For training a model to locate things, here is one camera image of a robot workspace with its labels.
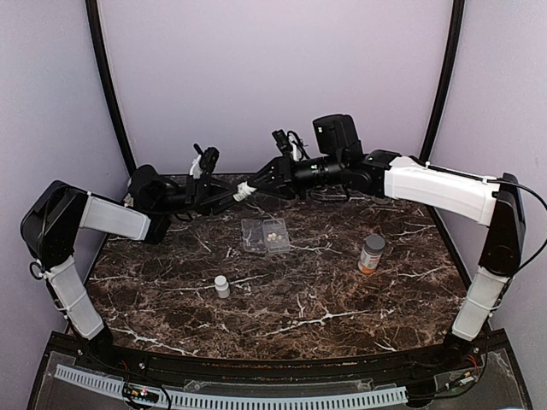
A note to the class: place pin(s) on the black frame post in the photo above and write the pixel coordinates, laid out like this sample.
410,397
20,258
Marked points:
102,61
449,60

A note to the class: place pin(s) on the black right frame post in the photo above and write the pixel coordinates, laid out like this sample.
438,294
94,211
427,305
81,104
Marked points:
449,60

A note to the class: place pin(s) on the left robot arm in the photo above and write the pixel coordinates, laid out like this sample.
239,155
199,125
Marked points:
64,213

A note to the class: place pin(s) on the white slotted cable duct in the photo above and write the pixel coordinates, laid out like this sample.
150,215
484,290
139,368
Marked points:
211,395

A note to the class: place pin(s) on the white pill bottle front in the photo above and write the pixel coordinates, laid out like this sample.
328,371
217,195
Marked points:
222,287

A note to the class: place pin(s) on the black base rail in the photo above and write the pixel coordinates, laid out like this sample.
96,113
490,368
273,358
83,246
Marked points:
413,366

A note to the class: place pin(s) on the orange pill bottle grey cap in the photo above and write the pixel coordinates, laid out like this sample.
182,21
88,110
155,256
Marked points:
372,250

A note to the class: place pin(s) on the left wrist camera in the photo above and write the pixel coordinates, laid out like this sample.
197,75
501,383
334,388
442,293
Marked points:
205,162

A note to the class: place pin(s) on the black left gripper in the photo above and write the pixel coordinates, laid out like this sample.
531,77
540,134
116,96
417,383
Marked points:
198,191

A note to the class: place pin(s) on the yellow pills in organizer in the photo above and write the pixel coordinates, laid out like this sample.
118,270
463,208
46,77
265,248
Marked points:
273,236

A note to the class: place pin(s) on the white pill bottle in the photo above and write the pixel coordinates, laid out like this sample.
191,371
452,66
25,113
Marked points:
222,287
244,190

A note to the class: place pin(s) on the clear plastic pill organizer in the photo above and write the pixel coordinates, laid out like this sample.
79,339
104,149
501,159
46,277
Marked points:
253,234

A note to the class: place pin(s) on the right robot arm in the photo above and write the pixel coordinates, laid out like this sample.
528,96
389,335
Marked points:
491,202

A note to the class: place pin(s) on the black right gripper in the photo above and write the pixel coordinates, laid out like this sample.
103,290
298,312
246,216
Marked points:
285,182

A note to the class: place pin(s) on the black left frame post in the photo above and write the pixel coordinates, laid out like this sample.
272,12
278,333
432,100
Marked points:
102,61

